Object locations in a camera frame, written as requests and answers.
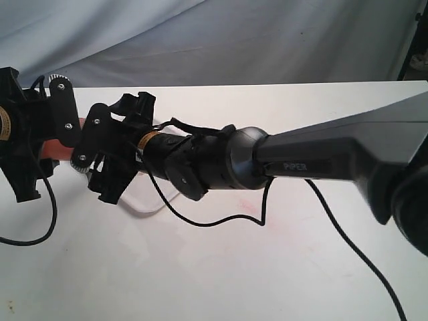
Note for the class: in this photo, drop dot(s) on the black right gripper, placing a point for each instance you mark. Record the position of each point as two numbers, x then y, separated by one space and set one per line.
134 144

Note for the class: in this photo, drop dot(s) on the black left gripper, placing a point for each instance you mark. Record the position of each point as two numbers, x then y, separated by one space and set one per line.
21 161

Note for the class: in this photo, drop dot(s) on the red sauce squeeze bottle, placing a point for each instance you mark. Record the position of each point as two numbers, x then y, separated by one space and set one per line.
55 150

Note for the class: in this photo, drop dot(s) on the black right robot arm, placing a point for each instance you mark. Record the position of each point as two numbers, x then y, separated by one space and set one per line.
382 151

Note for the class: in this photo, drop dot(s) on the white rectangular plate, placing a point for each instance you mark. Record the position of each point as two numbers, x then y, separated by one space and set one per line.
141 199

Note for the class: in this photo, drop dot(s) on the white backdrop cloth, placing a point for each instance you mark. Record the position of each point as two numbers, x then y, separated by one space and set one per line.
203 43

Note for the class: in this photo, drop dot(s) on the black light stand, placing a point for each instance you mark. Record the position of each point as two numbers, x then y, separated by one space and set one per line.
415 60

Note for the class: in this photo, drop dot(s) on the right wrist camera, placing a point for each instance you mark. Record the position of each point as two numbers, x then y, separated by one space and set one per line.
93 137

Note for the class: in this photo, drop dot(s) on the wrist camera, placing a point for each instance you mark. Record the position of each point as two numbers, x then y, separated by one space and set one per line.
93 137
64 111

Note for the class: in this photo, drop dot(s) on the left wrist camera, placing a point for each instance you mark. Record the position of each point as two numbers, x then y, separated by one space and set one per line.
64 111

